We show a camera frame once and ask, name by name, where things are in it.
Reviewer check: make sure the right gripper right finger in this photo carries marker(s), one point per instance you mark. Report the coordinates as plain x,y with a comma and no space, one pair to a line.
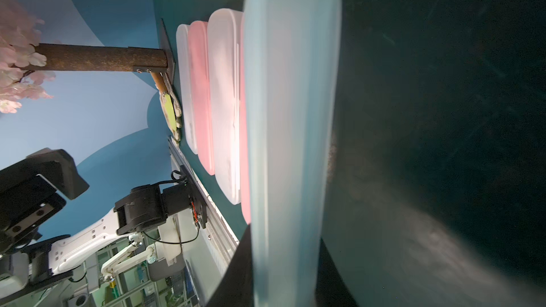
331,289

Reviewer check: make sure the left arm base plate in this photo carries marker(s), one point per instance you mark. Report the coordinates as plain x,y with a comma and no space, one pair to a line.
199,206

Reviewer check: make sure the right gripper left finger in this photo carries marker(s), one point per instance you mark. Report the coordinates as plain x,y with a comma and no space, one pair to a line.
237,285

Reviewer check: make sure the white pencil case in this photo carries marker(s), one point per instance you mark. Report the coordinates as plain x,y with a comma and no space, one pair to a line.
182,44
224,28

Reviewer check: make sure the pink cherry blossom tree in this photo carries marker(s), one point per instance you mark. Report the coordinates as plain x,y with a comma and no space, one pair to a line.
26,63

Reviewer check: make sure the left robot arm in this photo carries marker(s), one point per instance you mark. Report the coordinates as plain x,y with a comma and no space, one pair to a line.
145,218

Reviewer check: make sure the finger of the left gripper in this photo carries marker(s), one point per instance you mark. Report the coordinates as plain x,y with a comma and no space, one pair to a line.
59,169

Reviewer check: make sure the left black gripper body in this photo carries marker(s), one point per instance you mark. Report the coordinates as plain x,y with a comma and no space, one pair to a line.
23,209

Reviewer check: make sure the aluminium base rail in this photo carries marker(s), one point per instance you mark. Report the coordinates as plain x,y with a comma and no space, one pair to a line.
208,258

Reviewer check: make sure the green pencil case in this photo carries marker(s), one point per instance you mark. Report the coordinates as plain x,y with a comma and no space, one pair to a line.
291,53

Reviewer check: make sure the pink pencil case top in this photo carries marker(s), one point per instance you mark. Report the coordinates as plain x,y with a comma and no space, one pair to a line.
200,88

